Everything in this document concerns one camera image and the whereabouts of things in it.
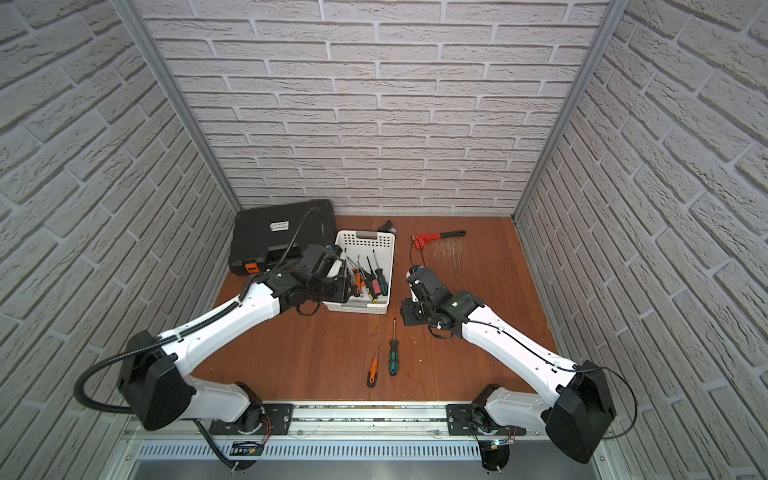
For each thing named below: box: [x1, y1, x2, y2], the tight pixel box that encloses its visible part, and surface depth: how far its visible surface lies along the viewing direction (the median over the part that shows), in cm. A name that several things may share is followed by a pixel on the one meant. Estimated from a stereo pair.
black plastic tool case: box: [228, 199, 336, 275], surface depth 105 cm
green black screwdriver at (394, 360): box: [390, 318, 399, 376], surface depth 84 cm
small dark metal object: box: [378, 220, 398, 235], surface depth 116 cm
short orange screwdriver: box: [367, 333, 381, 388], surface depth 81 cm
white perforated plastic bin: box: [323, 230, 395, 315], surface depth 103 cm
